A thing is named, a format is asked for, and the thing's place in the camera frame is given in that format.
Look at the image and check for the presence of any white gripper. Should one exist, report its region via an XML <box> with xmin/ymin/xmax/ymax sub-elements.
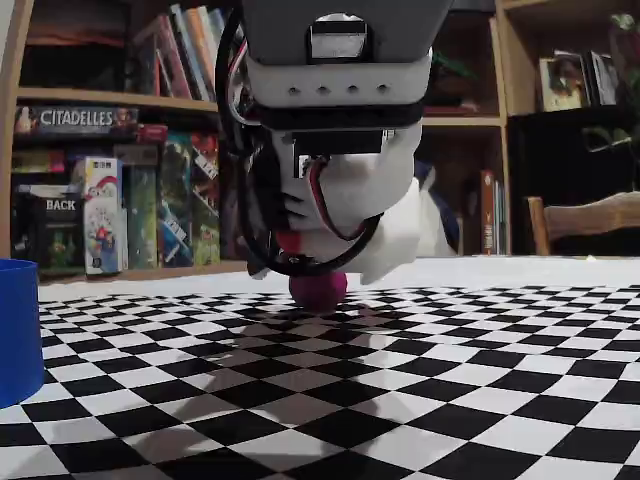
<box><xmin>247</xmin><ymin>123</ymin><xmax>424</xmax><ymax>285</ymax></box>

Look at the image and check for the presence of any pink ball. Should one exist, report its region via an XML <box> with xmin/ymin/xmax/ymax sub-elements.
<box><xmin>288</xmin><ymin>269</ymin><xmax>349</xmax><ymax>314</ymax></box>

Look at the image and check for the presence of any dark brown game box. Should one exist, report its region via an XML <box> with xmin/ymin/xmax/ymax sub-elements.
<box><xmin>219</xmin><ymin>129</ymin><xmax>251</xmax><ymax>261</ymax></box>

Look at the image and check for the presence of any red green game box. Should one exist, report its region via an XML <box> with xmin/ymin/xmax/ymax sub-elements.
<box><xmin>190</xmin><ymin>132</ymin><xmax>221</xmax><ymax>266</ymax></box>

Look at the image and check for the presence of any green blue jungle game box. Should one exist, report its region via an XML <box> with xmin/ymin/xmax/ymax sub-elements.
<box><xmin>158</xmin><ymin>132</ymin><xmax>195</xmax><ymax>269</ymax></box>

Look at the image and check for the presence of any dark green game box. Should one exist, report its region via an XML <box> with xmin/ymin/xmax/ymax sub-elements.
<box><xmin>127</xmin><ymin>164</ymin><xmax>161</xmax><ymax>269</ymax></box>

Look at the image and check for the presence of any small red box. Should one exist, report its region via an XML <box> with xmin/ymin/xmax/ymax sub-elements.
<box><xmin>137</xmin><ymin>123</ymin><xmax>169</xmax><ymax>146</ymax></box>

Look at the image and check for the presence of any white Mario box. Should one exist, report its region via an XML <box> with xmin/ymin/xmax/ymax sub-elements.
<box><xmin>82</xmin><ymin>155</ymin><xmax>129</xmax><ymax>276</ymax></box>

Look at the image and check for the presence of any Citadelles game box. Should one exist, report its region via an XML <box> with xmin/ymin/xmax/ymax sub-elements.
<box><xmin>13</xmin><ymin>105</ymin><xmax>140</xmax><ymax>136</ymax></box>

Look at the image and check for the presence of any black BACK game box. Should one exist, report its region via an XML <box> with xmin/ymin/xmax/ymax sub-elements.
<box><xmin>12</xmin><ymin>183</ymin><xmax>86</xmax><ymax>271</ymax></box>

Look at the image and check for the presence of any yellow pink flat box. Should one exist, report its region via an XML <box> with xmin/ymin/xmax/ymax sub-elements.
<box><xmin>12</xmin><ymin>149</ymin><xmax>66</xmax><ymax>174</ymax></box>

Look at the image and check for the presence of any blue round box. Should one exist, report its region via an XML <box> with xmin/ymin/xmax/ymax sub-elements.
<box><xmin>0</xmin><ymin>258</ymin><xmax>46</xmax><ymax>410</ymax></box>

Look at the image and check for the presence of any blue white penguin plush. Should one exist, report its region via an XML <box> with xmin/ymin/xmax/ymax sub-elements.
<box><xmin>409</xmin><ymin>159</ymin><xmax>462</xmax><ymax>257</ymax></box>

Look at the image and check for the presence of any orange spined book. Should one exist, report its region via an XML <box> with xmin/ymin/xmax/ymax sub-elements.
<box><xmin>480</xmin><ymin>169</ymin><xmax>497</xmax><ymax>255</ymax></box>

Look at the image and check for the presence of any green bonsai model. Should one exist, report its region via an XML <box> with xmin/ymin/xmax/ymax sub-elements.
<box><xmin>427</xmin><ymin>49</ymin><xmax>479</xmax><ymax>109</ymax></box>

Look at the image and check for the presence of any black white checkered mat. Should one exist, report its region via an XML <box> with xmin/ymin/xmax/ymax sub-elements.
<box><xmin>0</xmin><ymin>254</ymin><xmax>640</xmax><ymax>480</ymax></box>

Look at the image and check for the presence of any orange leaning book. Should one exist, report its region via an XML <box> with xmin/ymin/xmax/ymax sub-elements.
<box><xmin>187</xmin><ymin>5</ymin><xmax>224</xmax><ymax>104</ymax></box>

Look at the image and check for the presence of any light blue leaning book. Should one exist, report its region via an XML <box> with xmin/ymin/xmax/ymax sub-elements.
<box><xmin>169</xmin><ymin>3</ymin><xmax>211</xmax><ymax>101</ymax></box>

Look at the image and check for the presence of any red leaning book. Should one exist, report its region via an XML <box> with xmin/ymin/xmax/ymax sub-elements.
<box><xmin>149</xmin><ymin>13</ymin><xmax>194</xmax><ymax>100</ymax></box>

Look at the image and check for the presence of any wide light wooden shelf unit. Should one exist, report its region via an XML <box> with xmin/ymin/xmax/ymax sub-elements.
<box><xmin>497</xmin><ymin>0</ymin><xmax>640</xmax><ymax>119</ymax></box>

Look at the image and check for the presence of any black cabinet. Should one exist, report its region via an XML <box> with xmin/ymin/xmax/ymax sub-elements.
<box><xmin>507</xmin><ymin>107</ymin><xmax>640</xmax><ymax>256</ymax></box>

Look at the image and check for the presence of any tall light wooden bookshelf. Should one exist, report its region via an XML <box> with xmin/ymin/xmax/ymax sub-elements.
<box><xmin>0</xmin><ymin>0</ymin><xmax>506</xmax><ymax>281</ymax></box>

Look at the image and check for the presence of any brown wooden chair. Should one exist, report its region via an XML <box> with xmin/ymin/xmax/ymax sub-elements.
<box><xmin>527</xmin><ymin>191</ymin><xmax>640</xmax><ymax>256</ymax></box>

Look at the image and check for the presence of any red white black servo wire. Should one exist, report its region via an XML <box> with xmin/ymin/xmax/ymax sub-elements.
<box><xmin>304</xmin><ymin>157</ymin><xmax>384</xmax><ymax>242</ymax></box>

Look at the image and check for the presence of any black camera cable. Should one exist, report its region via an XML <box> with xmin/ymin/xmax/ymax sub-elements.
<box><xmin>215</xmin><ymin>7</ymin><xmax>386</xmax><ymax>279</ymax></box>

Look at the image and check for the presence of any wooden photo frame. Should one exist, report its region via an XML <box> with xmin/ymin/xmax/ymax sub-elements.
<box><xmin>538</xmin><ymin>52</ymin><xmax>591</xmax><ymax>112</ymax></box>

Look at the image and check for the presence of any dark photo frame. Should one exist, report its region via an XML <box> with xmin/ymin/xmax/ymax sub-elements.
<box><xmin>589</xmin><ymin>49</ymin><xmax>621</xmax><ymax>106</ymax></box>

